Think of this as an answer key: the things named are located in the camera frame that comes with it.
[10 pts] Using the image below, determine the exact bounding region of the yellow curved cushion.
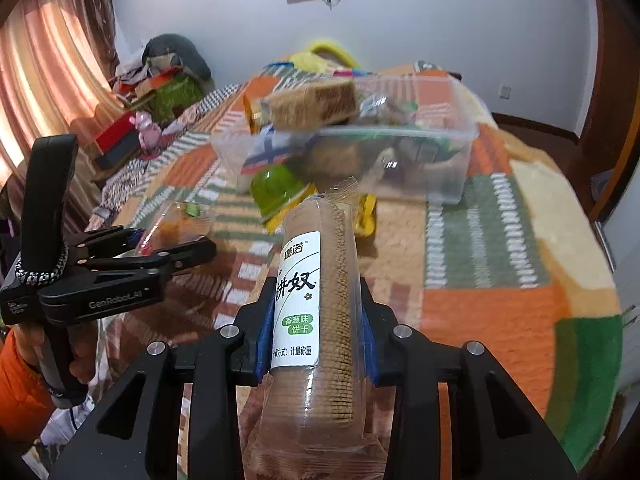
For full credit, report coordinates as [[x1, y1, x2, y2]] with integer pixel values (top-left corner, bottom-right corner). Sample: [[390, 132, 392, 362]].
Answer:
[[290, 37, 364, 79]]

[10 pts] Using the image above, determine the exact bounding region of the pink orange striped curtain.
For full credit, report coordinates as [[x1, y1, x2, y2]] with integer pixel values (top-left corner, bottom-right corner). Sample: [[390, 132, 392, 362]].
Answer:
[[0, 0, 121, 178]]

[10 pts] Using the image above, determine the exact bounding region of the clear plastic storage container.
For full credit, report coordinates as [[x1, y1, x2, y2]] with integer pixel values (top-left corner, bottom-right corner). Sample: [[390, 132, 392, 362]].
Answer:
[[210, 74, 478, 206]]

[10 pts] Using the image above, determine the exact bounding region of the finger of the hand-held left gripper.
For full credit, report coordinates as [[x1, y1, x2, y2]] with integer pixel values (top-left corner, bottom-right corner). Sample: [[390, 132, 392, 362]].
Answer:
[[80, 237, 219, 283], [65, 226, 146, 263]]

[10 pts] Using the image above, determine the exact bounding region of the red box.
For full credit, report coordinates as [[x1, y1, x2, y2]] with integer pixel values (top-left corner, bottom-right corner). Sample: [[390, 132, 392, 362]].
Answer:
[[94, 110, 142, 171]]

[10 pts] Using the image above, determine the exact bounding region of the grey cloth bundle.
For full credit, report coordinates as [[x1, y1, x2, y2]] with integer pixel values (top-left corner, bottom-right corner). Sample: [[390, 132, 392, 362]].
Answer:
[[141, 33, 212, 81]]

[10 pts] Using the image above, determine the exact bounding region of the clear packet of orange snacks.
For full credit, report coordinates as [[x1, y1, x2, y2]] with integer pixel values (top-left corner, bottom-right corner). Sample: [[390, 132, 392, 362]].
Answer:
[[137, 201, 213, 261]]

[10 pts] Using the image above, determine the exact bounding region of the patchwork blanket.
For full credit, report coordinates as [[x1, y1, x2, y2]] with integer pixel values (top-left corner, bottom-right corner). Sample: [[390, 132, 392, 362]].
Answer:
[[90, 62, 626, 480]]

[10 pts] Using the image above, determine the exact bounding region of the brown wooden door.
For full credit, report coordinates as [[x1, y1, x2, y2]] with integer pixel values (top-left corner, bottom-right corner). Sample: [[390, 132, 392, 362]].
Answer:
[[575, 0, 640, 223]]

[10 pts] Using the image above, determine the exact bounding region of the biscuit tube with purple label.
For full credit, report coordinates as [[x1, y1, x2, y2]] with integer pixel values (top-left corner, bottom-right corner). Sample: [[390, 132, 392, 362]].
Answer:
[[262, 80, 358, 126]]

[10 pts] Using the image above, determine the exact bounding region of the biscuit tube with green label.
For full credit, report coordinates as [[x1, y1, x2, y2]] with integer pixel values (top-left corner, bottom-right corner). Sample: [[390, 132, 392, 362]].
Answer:
[[242, 176, 388, 480]]

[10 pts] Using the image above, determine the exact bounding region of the green jelly cup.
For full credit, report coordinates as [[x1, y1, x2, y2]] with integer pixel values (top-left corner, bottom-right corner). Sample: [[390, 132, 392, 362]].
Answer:
[[250, 165, 318, 226]]

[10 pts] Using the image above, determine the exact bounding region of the orange snack packet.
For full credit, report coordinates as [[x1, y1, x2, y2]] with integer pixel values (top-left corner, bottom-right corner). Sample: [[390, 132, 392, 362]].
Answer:
[[242, 92, 266, 136]]

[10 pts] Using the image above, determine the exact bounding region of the pink toy bunny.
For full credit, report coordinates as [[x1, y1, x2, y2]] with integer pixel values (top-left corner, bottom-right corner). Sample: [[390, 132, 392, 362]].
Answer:
[[129, 111, 164, 151]]

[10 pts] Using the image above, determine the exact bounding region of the purple and white snack packet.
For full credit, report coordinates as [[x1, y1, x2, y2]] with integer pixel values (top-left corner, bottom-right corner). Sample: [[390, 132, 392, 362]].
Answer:
[[240, 127, 321, 176]]

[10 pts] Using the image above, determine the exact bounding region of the pile of clutter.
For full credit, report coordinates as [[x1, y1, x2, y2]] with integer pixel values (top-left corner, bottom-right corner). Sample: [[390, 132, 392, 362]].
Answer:
[[112, 52, 172, 107]]

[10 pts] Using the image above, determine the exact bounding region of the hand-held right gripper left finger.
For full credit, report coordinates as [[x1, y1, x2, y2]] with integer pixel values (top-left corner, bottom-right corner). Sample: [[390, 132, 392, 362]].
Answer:
[[50, 294, 278, 480]]

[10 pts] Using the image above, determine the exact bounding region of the green bag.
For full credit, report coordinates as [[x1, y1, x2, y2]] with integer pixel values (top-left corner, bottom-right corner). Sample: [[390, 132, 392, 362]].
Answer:
[[150, 77, 206, 124]]

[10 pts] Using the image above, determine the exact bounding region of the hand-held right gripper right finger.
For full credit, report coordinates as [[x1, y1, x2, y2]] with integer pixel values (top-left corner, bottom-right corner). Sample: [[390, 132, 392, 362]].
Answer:
[[357, 276, 578, 480]]

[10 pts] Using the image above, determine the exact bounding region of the dark floral cloth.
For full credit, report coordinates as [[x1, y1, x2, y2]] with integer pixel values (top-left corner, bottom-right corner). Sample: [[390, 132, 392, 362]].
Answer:
[[90, 157, 153, 223]]

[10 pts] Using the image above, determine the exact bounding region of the person's left hand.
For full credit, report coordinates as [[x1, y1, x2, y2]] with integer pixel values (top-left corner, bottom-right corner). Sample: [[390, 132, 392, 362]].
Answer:
[[21, 324, 98, 387]]

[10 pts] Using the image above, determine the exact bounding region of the black white checkered cloth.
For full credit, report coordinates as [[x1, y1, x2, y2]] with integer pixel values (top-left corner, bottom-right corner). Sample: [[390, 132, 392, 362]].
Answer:
[[200, 82, 246, 107]]

